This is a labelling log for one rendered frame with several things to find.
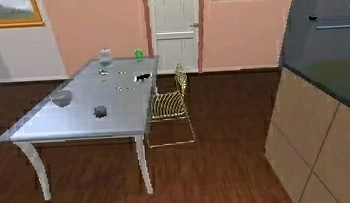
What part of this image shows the dark grey piggy bank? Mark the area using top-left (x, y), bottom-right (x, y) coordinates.
top-left (93, 104), bottom-right (109, 120)

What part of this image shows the black and white small object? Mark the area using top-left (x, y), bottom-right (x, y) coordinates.
top-left (133, 72), bottom-right (153, 84)

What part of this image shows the grey table with white legs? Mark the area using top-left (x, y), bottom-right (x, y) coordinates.
top-left (0, 54), bottom-right (167, 203)

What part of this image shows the green bottle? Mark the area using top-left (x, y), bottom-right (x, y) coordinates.
top-left (134, 48), bottom-right (145, 64)

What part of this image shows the white room door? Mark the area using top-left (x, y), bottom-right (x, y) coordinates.
top-left (148, 0), bottom-right (204, 75)

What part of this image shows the small green and silver object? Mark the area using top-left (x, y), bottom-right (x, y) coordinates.
top-left (98, 69), bottom-right (109, 82)

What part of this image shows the clear glass jar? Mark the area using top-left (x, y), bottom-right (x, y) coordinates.
top-left (97, 48), bottom-right (114, 68)

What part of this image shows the grey bowl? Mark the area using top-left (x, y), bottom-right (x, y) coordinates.
top-left (50, 89), bottom-right (74, 109)

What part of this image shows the orange framed picture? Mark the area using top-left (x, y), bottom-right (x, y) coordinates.
top-left (0, 0), bottom-right (46, 30)

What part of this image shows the yellow wire chair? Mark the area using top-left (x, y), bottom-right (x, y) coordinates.
top-left (142, 63), bottom-right (196, 149)

